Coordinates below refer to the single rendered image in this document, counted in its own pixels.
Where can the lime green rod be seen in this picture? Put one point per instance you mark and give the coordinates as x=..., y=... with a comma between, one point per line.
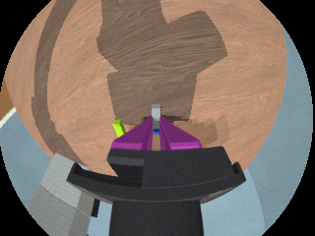
x=119, y=128

